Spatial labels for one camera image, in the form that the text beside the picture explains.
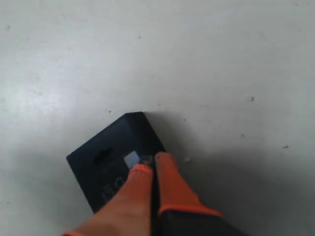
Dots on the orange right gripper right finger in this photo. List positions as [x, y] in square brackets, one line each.
[181, 212]

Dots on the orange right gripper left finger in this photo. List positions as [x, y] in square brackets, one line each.
[128, 213]

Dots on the black network switch box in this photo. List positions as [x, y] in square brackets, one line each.
[101, 165]

